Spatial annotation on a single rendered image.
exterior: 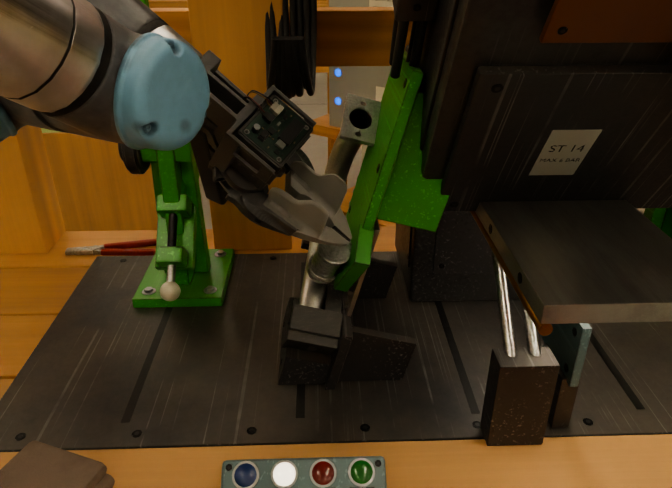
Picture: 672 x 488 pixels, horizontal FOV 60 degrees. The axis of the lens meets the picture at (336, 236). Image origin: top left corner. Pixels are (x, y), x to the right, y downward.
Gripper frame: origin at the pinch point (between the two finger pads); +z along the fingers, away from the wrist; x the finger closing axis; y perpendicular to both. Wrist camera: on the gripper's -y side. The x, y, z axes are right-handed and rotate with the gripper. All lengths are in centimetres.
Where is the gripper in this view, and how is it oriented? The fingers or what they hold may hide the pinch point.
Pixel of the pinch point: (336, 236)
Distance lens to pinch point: 57.9
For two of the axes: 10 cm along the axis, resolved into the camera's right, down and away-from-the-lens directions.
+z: 7.6, 6.4, 1.4
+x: 5.0, -7.0, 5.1
